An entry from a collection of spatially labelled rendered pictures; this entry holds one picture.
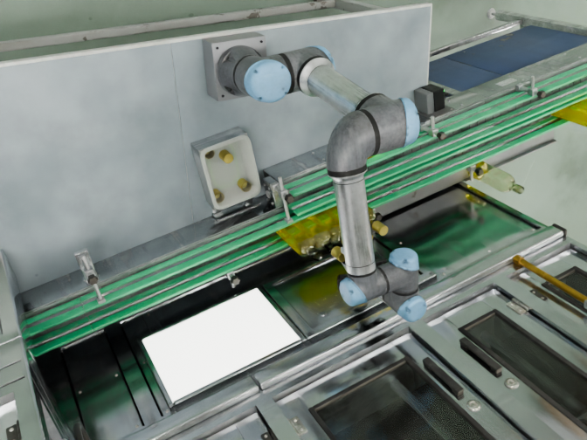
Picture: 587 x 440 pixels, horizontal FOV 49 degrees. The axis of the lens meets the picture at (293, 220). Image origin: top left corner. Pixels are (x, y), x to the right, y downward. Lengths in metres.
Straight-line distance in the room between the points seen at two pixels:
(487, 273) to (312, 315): 0.57
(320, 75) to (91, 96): 0.67
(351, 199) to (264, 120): 0.74
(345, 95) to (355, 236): 0.37
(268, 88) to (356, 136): 0.41
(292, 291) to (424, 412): 0.62
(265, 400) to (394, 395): 0.34
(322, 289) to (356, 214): 0.57
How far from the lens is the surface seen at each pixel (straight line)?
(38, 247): 2.13
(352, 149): 1.49
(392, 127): 1.54
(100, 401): 2.00
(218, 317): 2.06
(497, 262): 2.13
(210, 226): 2.17
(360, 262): 1.60
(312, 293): 2.06
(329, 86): 1.74
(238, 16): 2.69
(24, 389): 1.53
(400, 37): 2.40
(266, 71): 1.80
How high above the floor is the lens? 2.66
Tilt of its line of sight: 53 degrees down
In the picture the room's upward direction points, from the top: 131 degrees clockwise
